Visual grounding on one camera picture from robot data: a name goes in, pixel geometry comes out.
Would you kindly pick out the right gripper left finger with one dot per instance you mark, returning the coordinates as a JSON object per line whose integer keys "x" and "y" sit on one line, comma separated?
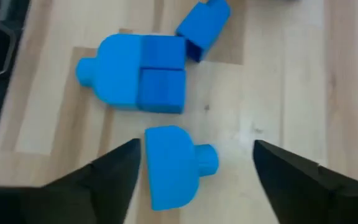
{"x": 73, "y": 202}

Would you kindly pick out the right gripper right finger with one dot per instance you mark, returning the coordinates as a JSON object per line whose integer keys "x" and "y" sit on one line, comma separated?
{"x": 322, "y": 199}

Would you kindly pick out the blue toy block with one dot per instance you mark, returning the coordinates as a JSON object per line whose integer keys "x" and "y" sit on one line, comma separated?
{"x": 172, "y": 168}
{"x": 204, "y": 28}
{"x": 120, "y": 71}

